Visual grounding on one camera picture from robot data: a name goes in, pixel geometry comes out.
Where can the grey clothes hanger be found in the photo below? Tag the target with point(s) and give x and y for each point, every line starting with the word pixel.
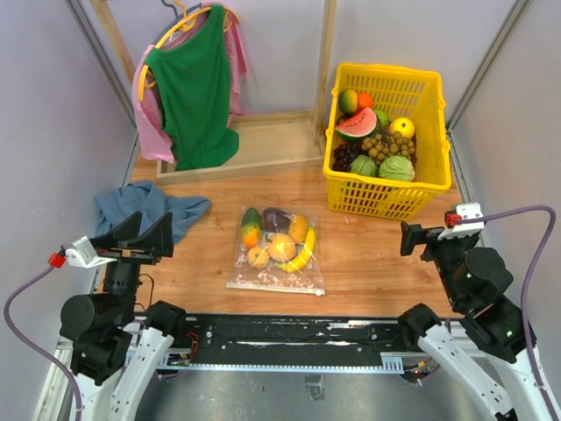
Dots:
pixel 178 10

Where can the orange peach toy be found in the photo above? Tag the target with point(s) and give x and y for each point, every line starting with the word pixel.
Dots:
pixel 281 247

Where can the yellow plastic basket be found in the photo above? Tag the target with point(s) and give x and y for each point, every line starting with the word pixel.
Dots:
pixel 400 92

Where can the orange tangerine toy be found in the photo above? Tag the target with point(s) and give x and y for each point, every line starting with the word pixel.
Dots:
pixel 364 101

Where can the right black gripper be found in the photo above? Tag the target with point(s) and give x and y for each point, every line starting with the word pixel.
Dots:
pixel 415 233

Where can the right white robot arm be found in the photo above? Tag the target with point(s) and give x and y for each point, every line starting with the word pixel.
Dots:
pixel 475 279

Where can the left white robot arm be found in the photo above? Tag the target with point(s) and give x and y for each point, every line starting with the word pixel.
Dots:
pixel 110 367

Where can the clear polka dot zip bag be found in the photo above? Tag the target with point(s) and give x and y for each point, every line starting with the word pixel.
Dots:
pixel 309 281

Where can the green custard apple toy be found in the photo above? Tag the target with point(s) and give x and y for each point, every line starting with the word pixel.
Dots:
pixel 383 118

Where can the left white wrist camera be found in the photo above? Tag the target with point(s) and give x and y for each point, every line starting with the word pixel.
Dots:
pixel 78 254

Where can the dark purple grape bunch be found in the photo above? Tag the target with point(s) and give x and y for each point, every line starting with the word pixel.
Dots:
pixel 344 155

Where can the wooden clothes rack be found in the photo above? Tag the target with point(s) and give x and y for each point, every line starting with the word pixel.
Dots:
pixel 270 142

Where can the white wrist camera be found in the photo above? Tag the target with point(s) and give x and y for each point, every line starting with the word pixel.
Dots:
pixel 78 254
pixel 458 221

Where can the yellow lemon toy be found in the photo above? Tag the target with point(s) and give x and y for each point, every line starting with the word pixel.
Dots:
pixel 404 126

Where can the green cabbage toy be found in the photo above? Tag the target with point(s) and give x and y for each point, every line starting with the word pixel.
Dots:
pixel 397 168
pixel 365 166

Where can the red apple toy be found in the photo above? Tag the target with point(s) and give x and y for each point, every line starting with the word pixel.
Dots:
pixel 275 220

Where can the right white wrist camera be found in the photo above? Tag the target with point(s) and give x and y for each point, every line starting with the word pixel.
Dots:
pixel 458 221

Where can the blue crumpled cloth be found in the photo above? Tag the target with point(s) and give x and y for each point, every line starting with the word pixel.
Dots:
pixel 113 207

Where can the yellow banana toy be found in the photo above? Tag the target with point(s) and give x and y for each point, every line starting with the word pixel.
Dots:
pixel 299 262

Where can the watermelon slice toy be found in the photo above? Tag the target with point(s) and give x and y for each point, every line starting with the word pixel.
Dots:
pixel 357 127

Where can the pink shirt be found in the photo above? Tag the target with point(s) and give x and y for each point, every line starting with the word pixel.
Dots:
pixel 156 145

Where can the green tank top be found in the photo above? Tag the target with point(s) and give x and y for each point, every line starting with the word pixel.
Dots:
pixel 194 83

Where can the green orange mango toy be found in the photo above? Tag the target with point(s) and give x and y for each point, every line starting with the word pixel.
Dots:
pixel 348 101

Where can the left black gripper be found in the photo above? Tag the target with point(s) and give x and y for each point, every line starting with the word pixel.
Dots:
pixel 156 240

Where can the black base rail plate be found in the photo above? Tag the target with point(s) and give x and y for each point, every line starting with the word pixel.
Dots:
pixel 290 342

